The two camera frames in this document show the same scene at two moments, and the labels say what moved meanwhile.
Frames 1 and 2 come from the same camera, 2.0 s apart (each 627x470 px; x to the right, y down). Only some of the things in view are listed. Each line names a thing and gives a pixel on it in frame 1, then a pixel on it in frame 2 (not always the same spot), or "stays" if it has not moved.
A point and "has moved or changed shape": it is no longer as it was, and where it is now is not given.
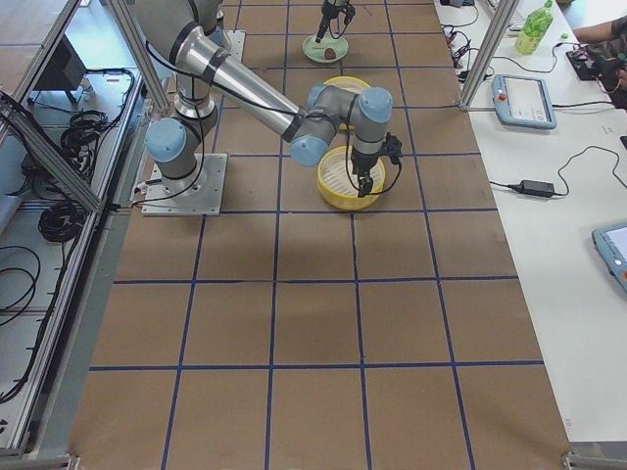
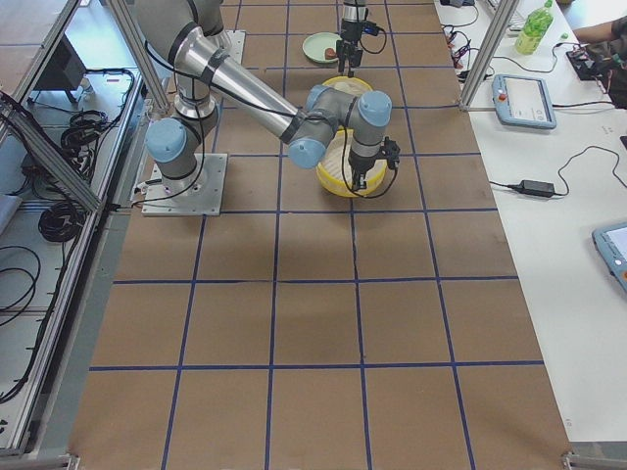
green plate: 315,52 stays
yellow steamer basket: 338,182 has moved or changed shape
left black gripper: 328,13 → 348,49
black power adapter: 536,187 stays
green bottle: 535,28 stays
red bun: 329,54 stays
